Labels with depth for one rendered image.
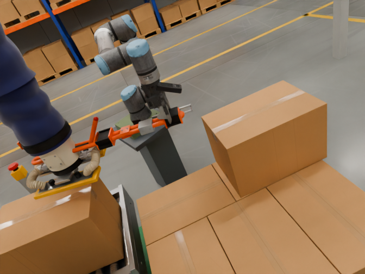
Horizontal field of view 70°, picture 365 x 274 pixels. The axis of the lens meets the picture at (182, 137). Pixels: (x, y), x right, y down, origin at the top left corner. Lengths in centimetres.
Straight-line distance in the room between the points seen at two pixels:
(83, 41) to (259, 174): 742
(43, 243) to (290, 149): 140
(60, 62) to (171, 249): 753
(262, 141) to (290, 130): 17
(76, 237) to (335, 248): 125
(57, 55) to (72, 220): 736
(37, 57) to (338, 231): 816
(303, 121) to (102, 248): 129
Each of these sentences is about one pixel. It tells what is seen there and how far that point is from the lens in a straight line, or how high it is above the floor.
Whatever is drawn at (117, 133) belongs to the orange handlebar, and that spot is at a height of 122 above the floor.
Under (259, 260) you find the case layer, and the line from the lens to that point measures 144.
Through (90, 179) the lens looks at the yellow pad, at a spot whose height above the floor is 111.
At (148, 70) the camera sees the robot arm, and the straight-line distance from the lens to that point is 111.
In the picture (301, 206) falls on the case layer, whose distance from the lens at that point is 160.
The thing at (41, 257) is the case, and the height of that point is 82.
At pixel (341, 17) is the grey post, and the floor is 55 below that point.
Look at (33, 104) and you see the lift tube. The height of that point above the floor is 151.
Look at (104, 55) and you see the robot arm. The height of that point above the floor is 157.
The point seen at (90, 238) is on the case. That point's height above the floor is 80.
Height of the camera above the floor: 182
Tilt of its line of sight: 34 degrees down
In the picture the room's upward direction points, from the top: 22 degrees counter-clockwise
